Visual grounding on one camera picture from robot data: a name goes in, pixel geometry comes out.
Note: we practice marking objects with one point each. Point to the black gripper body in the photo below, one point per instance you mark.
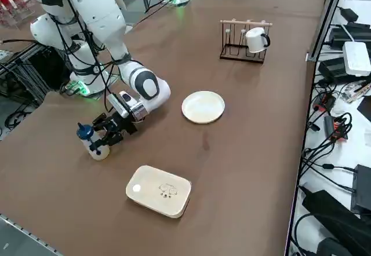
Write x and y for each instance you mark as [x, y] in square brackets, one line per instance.
[123, 124]

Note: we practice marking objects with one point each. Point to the dark metal frame post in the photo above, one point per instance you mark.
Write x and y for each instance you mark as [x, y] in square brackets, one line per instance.
[327, 18]

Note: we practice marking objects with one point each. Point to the aluminium table edge rail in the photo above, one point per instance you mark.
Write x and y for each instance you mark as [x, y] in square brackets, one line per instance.
[17, 227]

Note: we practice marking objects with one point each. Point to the black power adapter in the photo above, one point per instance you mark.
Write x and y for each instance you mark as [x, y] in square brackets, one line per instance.
[330, 69]
[349, 14]
[345, 36]

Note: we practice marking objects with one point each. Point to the white power strip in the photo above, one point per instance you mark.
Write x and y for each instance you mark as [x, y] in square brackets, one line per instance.
[358, 59]

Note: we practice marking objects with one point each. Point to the white round plate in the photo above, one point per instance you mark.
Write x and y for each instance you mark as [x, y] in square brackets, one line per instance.
[203, 106]

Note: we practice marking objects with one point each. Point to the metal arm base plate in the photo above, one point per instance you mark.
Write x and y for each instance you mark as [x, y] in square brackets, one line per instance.
[111, 79]

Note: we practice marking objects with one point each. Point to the clear acrylic shelf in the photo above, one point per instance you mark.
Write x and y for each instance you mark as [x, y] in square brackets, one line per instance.
[17, 10]

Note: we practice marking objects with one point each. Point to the black electronics box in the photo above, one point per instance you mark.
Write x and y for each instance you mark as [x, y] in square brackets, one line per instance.
[362, 189]

